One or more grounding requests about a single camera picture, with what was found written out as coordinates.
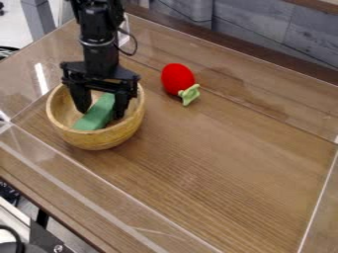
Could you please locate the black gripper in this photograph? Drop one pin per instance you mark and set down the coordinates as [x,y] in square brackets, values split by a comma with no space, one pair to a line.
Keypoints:
[80,81]

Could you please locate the green rectangular stick block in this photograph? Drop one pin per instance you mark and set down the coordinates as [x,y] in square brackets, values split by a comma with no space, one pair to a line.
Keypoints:
[99,115]

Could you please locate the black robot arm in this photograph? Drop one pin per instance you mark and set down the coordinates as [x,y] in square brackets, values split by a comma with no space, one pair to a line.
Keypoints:
[99,18]

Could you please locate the brown wooden bowl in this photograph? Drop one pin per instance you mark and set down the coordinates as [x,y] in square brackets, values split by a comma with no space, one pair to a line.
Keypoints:
[62,115]

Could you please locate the red plush strawberry toy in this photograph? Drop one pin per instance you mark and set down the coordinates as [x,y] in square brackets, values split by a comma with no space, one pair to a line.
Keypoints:
[179,82]

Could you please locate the clear acrylic corner bracket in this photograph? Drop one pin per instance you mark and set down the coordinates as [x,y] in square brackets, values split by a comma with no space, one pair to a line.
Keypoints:
[123,34]

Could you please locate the grey table leg post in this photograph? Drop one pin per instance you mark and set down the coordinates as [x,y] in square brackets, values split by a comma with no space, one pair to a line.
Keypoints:
[38,17]

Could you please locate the clear acrylic tray wall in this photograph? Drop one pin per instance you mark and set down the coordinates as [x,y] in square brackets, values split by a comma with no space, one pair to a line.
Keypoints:
[109,219]

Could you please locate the black metal bracket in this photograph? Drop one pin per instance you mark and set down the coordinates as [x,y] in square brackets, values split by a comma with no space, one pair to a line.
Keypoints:
[42,242]

